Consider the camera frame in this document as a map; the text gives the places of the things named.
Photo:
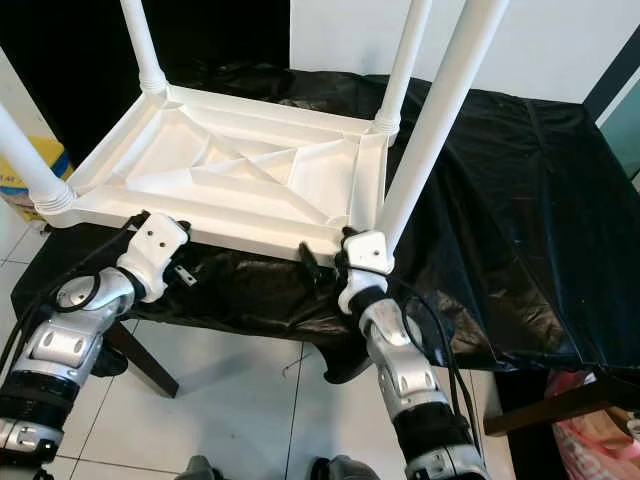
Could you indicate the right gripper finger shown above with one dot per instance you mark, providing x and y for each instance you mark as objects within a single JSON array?
[{"x": 312, "y": 264}]

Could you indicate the white plastic children table top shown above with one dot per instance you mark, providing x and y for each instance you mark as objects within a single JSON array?
[{"x": 240, "y": 165}]

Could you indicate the white plastic table leg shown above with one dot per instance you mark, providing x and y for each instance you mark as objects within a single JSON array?
[
  {"x": 445, "y": 110},
  {"x": 28, "y": 160},
  {"x": 405, "y": 55},
  {"x": 142, "y": 45}
]

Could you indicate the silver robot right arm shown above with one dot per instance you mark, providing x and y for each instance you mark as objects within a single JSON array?
[{"x": 405, "y": 370}]

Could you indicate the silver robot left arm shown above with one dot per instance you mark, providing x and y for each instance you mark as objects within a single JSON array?
[{"x": 65, "y": 345}]

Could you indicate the black plastic table cover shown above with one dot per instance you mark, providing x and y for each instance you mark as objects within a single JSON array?
[{"x": 520, "y": 220}]

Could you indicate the yellow bin with blue band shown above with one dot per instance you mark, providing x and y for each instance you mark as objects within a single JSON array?
[{"x": 12, "y": 195}]

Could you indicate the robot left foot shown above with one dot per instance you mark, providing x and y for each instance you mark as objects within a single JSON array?
[{"x": 205, "y": 470}]

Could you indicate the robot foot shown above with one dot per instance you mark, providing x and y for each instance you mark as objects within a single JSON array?
[
  {"x": 345, "y": 470},
  {"x": 205, "y": 470}
]

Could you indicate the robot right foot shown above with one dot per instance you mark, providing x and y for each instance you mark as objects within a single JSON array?
[{"x": 345, "y": 470}]

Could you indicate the black door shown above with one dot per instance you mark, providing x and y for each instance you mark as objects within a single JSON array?
[{"x": 80, "y": 50}]

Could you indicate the pink plastic bag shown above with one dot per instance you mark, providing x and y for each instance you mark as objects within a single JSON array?
[{"x": 600, "y": 440}]

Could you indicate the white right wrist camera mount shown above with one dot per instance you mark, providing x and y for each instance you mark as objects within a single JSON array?
[{"x": 370, "y": 255}]

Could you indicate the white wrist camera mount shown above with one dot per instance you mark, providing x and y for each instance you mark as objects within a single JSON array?
[
  {"x": 160, "y": 245},
  {"x": 370, "y": 255}
]

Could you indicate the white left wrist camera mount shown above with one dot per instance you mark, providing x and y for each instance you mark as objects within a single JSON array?
[{"x": 160, "y": 245}]

